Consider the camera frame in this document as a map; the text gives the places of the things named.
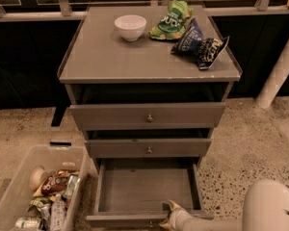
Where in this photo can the brown snack bag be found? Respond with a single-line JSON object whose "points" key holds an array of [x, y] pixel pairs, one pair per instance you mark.
{"points": [[56, 183]]}

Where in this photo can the white bowl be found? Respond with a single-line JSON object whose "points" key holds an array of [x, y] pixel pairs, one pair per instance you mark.
{"points": [[130, 27]]}

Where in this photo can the metal railing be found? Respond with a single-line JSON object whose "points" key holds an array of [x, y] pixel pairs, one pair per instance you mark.
{"points": [[38, 15]]}

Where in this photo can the grey top drawer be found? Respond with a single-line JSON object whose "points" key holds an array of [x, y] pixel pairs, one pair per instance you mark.
{"points": [[147, 116]]}

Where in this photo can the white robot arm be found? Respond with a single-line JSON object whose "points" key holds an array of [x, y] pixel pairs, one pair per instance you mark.
{"points": [[266, 208]]}

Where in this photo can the tall drink can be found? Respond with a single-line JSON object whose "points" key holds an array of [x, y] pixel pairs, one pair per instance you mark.
{"points": [[71, 185]]}

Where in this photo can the grey bottom drawer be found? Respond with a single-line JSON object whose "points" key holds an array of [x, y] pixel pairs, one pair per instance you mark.
{"points": [[135, 193]]}

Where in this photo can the white diagonal pillar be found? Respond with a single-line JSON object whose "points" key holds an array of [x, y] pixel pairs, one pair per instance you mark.
{"points": [[276, 79]]}

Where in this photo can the beige round cup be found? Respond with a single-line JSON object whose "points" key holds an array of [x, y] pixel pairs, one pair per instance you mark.
{"points": [[37, 176]]}

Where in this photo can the silver green can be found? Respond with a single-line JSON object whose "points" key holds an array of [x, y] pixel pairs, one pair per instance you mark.
{"points": [[28, 223]]}

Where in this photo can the black chip bag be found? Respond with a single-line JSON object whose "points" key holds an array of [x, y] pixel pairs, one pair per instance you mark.
{"points": [[208, 50]]}

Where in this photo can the green chip bag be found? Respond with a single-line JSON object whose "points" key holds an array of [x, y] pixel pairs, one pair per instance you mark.
{"points": [[172, 25]]}

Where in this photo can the small plastic bottle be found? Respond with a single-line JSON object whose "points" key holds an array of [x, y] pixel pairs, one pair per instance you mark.
{"points": [[58, 214]]}

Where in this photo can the grey three-drawer cabinet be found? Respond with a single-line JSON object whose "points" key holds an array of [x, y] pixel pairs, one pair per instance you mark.
{"points": [[103, 68]]}

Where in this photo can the blue chip bag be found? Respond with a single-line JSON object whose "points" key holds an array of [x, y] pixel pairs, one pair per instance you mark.
{"points": [[191, 40]]}

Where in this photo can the grey drawer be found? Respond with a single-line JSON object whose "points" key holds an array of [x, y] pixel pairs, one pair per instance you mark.
{"points": [[145, 148], [135, 193], [147, 116]]}

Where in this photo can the green snack packet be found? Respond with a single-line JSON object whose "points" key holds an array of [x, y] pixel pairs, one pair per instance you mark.
{"points": [[41, 204]]}

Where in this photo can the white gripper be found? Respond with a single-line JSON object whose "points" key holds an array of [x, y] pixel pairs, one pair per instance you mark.
{"points": [[177, 218]]}

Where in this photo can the clear plastic bin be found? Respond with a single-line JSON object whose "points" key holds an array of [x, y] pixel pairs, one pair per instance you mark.
{"points": [[15, 200]]}

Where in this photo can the grey middle drawer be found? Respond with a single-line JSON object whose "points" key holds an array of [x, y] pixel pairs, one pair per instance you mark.
{"points": [[145, 148]]}

